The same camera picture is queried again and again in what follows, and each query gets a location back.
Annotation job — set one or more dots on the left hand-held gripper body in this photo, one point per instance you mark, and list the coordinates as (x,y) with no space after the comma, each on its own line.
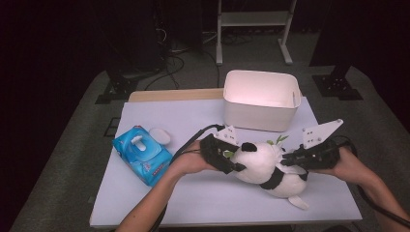
(212,153)

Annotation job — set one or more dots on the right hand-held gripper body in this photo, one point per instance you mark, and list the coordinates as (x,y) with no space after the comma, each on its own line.
(320,158)

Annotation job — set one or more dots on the panda plush toy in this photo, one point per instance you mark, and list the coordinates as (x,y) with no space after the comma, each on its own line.
(257,161)

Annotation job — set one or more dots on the white storage box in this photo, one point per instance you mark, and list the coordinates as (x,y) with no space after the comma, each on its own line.
(257,116)

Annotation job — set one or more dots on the blue wet wipes pack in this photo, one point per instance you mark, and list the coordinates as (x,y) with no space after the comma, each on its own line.
(141,161)

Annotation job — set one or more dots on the person's left hand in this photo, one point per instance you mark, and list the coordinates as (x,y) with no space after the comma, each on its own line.
(190,161)

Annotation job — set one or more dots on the person's right hand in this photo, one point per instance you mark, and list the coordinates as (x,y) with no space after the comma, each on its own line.
(348,166)

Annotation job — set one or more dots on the white table board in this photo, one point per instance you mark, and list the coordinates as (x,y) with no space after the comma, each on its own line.
(199,199)

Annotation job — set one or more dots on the black stand base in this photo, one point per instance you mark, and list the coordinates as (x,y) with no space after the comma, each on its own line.
(117,90)
(336,87)

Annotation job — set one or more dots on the black floor grate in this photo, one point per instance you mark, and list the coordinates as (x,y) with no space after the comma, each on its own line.
(112,127)

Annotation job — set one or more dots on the white metal stand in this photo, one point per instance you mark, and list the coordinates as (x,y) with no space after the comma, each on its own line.
(251,18)

